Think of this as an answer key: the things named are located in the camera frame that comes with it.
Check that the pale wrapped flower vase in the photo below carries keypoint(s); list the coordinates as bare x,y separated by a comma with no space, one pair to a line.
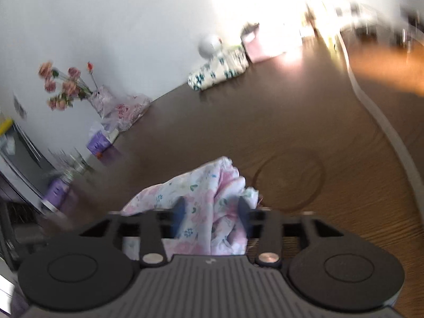
102,101

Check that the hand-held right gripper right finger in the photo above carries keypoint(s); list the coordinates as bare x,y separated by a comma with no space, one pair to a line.
243,212

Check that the grey appliance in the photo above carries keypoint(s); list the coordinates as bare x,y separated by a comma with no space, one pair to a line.
20,165

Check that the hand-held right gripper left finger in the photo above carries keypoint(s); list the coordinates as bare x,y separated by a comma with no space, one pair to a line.
180,212

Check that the teal floral cloth bag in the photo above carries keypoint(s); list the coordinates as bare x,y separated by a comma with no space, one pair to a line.
217,71

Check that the pink artificial flower bouquet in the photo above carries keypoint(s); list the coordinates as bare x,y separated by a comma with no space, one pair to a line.
63,87

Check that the pink floral white garment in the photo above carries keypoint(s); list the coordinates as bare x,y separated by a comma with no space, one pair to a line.
218,198

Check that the white round speaker figure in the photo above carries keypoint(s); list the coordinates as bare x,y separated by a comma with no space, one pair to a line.
209,45

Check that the clear glass jar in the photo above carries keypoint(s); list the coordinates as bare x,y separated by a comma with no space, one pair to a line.
71,165

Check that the pink white bag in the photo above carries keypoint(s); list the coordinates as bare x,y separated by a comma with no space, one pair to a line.
261,46

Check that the red printed clear plastic bag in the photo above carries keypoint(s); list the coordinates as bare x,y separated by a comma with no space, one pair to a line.
127,111

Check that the purple lidded container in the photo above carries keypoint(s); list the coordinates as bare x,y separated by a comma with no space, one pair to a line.
57,192

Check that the purple tissue pack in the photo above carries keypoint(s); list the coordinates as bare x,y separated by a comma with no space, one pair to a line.
99,140

